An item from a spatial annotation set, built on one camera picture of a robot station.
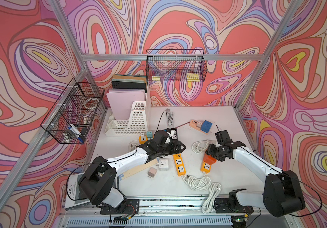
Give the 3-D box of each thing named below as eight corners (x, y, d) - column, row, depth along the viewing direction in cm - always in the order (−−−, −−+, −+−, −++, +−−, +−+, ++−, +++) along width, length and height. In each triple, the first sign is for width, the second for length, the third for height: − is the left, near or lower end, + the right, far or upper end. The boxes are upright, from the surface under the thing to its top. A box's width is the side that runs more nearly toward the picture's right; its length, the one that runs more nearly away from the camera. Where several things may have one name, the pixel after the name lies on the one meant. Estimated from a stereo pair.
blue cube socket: (199, 131, 105) (201, 124, 99) (202, 125, 109) (205, 119, 103) (207, 135, 103) (209, 129, 97) (210, 129, 106) (213, 123, 100)
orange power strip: (198, 169, 88) (199, 167, 85) (200, 162, 91) (201, 160, 88) (208, 174, 86) (209, 172, 83) (210, 167, 89) (211, 164, 86)
